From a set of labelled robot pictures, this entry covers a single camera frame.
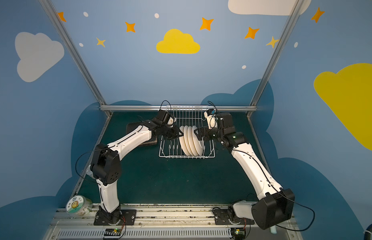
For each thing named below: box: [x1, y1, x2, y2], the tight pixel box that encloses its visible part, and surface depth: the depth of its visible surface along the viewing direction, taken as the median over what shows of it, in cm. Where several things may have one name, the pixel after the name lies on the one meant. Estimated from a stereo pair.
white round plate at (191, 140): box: [187, 126, 199, 156], surface depth 88 cm
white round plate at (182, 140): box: [179, 125, 190, 156], surface depth 88 cm
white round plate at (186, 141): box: [183, 125, 194, 156], surface depth 88 cm
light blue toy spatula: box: [270, 225, 278, 235], surface depth 72 cm
